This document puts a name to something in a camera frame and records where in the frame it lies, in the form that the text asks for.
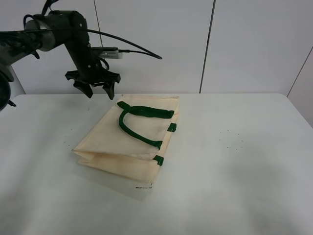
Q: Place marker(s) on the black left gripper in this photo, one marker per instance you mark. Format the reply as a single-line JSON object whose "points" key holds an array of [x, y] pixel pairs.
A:
{"points": [[90, 71]]}

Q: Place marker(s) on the cream linen bag green handles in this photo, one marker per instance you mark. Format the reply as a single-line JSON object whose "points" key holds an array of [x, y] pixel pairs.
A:
{"points": [[131, 139]]}

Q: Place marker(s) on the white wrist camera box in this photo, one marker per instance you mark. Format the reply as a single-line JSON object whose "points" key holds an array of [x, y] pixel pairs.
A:
{"points": [[107, 52]]}

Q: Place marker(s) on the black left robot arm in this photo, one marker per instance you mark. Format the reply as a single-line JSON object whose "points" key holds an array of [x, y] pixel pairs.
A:
{"points": [[45, 33]]}

